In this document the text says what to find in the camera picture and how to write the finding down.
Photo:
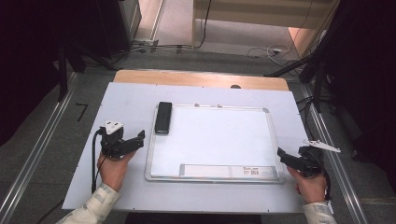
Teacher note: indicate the wooden table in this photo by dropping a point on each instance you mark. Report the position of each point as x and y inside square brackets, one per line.
[193, 79]

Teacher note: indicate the person's right hand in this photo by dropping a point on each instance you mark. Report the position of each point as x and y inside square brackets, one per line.
[309, 188]

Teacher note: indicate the black metal stand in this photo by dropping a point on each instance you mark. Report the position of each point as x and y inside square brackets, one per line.
[317, 84]
[63, 74]

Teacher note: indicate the person's left hand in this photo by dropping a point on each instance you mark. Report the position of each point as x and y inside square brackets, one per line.
[113, 172]

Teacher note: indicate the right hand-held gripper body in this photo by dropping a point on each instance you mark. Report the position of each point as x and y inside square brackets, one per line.
[311, 160]

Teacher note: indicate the white whiteboard with metal frame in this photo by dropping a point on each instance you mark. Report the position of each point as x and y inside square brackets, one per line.
[218, 140]

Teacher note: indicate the metal floor rail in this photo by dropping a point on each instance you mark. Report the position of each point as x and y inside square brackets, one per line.
[34, 155]
[345, 186]

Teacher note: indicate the black whiteboard eraser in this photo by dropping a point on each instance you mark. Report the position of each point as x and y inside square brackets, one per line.
[163, 117]

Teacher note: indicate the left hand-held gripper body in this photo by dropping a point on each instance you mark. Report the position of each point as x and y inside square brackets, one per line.
[113, 144]

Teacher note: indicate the dark cabinet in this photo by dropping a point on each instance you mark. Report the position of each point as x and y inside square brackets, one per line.
[115, 28]

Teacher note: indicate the light wooden furniture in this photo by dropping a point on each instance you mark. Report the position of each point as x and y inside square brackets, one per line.
[249, 11]

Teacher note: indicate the white table cover board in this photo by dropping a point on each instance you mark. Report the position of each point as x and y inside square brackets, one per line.
[130, 105]

